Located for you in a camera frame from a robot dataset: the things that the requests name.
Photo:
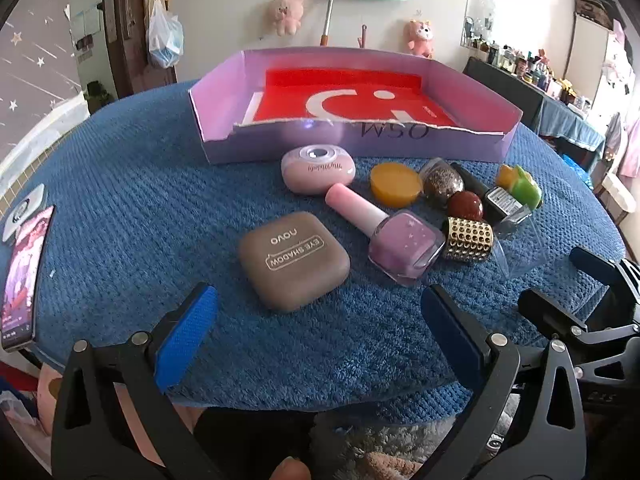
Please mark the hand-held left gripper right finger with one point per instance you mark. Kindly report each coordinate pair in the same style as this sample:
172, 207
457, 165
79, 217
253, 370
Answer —
450, 330

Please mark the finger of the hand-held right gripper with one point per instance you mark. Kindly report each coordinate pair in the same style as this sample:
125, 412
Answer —
590, 262
545, 307

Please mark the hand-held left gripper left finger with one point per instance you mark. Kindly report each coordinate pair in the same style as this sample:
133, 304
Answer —
187, 335

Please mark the clear plastic cup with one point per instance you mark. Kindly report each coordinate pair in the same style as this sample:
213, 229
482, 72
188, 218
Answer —
520, 255

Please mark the gold bead cube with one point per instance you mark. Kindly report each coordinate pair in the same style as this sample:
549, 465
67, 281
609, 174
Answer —
467, 240

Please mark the purple nail polish bottle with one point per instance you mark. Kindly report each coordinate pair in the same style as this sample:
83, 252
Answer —
400, 245

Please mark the green yellow toy duck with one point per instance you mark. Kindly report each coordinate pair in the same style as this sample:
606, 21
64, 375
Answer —
525, 187

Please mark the black nail polish bottle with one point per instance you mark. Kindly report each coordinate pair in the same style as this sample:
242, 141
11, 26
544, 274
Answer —
500, 205

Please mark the brown square eyeshadow case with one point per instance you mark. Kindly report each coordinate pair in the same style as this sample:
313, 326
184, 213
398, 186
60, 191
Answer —
295, 280

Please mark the dark red ball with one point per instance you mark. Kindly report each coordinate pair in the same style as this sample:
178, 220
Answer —
465, 205

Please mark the yellow round disc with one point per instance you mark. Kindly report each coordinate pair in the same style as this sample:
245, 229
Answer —
395, 185

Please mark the pink oval digital device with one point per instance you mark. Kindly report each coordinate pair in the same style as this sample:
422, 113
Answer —
310, 175

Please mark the purple cardboard box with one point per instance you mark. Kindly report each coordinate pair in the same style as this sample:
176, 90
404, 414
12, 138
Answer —
300, 145

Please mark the person's left hand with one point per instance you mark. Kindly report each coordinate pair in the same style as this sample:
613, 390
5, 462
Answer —
291, 470

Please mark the white bench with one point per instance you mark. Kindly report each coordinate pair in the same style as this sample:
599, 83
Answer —
620, 195

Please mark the blue box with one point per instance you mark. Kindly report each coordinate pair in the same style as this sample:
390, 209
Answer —
577, 172

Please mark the pink curtain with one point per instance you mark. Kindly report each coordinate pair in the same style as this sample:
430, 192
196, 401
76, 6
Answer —
631, 155

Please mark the grey fluffy rug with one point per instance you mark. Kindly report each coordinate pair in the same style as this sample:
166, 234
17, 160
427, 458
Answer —
380, 435

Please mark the blue tablecloth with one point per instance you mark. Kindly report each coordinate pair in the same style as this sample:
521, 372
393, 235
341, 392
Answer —
565, 120

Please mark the blue textured blanket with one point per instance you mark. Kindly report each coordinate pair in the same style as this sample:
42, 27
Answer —
150, 185

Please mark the smartphone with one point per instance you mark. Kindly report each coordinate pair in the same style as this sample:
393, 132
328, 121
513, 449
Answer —
22, 280

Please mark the white phone stand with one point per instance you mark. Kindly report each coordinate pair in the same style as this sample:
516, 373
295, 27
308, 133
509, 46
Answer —
30, 205

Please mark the white cabinet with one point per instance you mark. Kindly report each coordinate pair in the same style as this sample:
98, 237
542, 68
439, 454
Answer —
590, 55

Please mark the cluttered side table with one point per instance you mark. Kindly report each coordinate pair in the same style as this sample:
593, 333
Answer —
525, 62

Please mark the dark bag on cabinet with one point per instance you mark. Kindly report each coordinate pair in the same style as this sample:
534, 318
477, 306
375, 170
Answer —
595, 10

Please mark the red paper liner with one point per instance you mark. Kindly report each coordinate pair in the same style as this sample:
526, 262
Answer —
300, 90

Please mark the pink bear plush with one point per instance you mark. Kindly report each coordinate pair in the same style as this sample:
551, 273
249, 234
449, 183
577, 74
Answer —
419, 37

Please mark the brown wooden door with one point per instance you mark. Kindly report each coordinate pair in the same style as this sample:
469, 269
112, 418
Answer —
117, 60

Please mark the white plastic bag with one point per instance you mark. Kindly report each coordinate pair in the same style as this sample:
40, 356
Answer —
165, 40

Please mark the pink stick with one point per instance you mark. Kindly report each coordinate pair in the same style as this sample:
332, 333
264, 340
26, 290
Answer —
363, 37

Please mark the star print curtain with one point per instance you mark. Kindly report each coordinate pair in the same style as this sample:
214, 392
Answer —
35, 60

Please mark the pink pig plush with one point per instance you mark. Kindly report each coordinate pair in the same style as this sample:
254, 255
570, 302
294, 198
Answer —
285, 12

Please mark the wall mirror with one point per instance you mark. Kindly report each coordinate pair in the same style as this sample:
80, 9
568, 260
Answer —
480, 20

